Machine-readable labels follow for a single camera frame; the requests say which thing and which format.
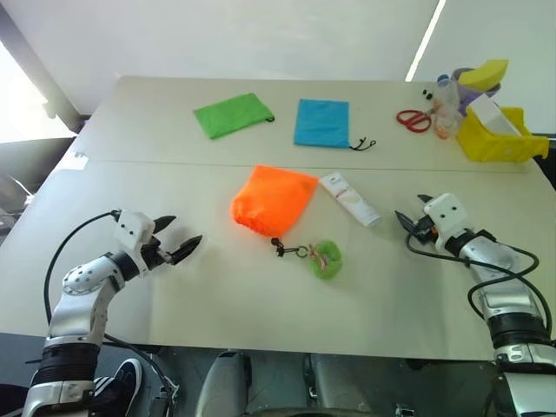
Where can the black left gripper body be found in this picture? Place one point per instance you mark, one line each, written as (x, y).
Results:
(154, 254)

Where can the purple plastic bowl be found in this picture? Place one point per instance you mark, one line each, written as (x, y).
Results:
(473, 89)

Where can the bright white light strip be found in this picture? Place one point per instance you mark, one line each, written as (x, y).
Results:
(425, 41)

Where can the grey rounded shell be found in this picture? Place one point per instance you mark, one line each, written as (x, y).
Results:
(221, 382)

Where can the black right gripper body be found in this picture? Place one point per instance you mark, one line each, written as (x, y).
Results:
(421, 230)

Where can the clear plastic bottle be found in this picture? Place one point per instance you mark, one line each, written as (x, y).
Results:
(447, 108)

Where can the black white-striped sneaker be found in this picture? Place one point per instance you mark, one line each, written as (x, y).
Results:
(126, 378)

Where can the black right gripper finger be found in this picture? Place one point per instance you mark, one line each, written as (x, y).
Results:
(406, 221)
(425, 200)

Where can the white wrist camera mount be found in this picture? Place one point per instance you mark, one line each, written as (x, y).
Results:
(132, 226)
(449, 215)

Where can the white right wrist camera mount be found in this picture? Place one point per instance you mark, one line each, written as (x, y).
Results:
(449, 215)

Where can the white cardboard box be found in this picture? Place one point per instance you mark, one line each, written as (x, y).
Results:
(493, 115)

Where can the yellow curved sponge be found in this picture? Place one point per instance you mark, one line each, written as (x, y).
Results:
(484, 74)

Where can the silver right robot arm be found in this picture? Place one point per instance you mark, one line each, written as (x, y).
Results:
(491, 256)

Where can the dark metal frame post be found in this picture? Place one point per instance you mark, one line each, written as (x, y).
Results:
(26, 48)

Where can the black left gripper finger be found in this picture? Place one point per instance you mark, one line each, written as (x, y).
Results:
(186, 249)
(165, 222)

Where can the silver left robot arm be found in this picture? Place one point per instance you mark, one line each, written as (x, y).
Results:
(80, 278)

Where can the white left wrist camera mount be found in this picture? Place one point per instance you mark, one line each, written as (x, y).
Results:
(132, 226)

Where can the white cream tube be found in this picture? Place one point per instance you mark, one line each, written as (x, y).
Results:
(349, 197)

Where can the clear tape patch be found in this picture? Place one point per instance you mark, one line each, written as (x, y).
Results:
(81, 160)

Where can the yellow plastic bin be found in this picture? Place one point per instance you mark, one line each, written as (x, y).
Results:
(491, 147)

